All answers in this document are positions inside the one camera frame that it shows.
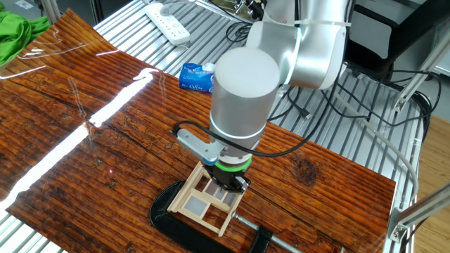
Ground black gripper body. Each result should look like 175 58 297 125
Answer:
203 163 252 193

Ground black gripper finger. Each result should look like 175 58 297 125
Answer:
230 176 249 194
210 175 226 191

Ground small wooden sliding window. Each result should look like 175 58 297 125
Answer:
167 161 247 238

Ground black C-clamp with steel screw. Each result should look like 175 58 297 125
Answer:
149 179 303 253

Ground blue tissue pack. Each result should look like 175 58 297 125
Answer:
178 62 216 94

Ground wood grain table mat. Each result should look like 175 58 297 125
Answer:
0 8 397 253

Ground white power strip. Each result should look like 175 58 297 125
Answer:
144 2 191 46

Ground black office chair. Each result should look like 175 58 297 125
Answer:
344 0 450 77

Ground green cloth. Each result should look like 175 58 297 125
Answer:
0 11 52 67

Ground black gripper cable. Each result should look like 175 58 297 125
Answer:
170 66 347 158

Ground grey flexible hose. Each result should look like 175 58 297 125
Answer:
330 89 420 208

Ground black table cables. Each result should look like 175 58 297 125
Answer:
316 63 443 128

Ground aluminium frame profile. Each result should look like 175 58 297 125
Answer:
392 31 450 113
388 182 450 244

